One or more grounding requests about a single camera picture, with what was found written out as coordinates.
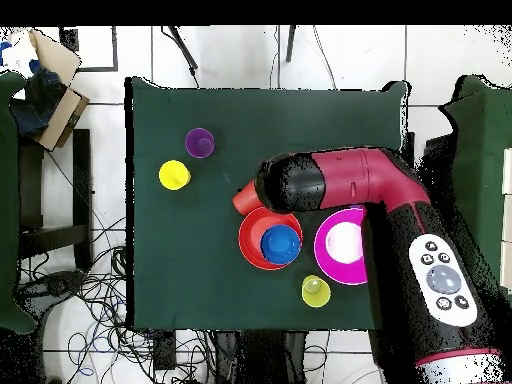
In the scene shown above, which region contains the orange cup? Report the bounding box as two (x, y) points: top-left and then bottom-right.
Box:
(231, 179), (266, 217)

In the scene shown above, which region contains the large orange bowl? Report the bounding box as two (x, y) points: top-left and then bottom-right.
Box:
(237, 206), (304, 271)

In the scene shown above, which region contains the small blue bowl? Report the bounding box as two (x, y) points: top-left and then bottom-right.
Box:
(259, 224), (302, 266)

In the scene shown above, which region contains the dark green tablecloth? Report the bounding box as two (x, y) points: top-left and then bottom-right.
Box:
(125, 76), (411, 333)

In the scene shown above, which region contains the purple cup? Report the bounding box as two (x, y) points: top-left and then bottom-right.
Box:
(184, 127), (216, 160)

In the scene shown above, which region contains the bright yellow cup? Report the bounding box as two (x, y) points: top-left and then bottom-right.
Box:
(158, 159), (192, 192)

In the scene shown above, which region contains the large pink bowl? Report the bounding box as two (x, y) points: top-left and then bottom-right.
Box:
(313, 207), (369, 286)

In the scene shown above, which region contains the pale yellow cup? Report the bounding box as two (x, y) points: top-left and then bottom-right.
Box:
(300, 274), (332, 309)

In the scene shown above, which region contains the black tripod leg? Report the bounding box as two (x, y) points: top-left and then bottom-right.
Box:
(160, 25), (200, 87)
(285, 24), (298, 64)

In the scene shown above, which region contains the black stool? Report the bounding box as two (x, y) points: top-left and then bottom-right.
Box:
(17, 127), (94, 271)

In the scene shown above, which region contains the black box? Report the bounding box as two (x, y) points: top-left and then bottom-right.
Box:
(415, 133), (457, 225)

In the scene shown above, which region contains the cardboard box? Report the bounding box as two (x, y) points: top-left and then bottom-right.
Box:
(9, 28), (91, 153)

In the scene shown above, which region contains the green-covered side table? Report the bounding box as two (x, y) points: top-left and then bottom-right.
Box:
(0, 70), (37, 335)
(435, 74), (512, 305)

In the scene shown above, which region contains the dark blue cloth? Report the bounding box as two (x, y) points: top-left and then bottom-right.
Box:
(9, 59), (67, 139)

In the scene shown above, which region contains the white box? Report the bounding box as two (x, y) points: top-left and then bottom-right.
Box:
(501, 195), (512, 242)
(501, 147), (512, 196)

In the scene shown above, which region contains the tangle of floor cables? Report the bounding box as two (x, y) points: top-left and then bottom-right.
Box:
(17, 215), (225, 384)

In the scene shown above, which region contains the black pedestal foot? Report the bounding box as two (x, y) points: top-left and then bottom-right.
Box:
(15, 269), (87, 317)

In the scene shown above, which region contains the black square frame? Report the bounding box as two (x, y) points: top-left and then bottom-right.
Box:
(59, 25), (119, 73)

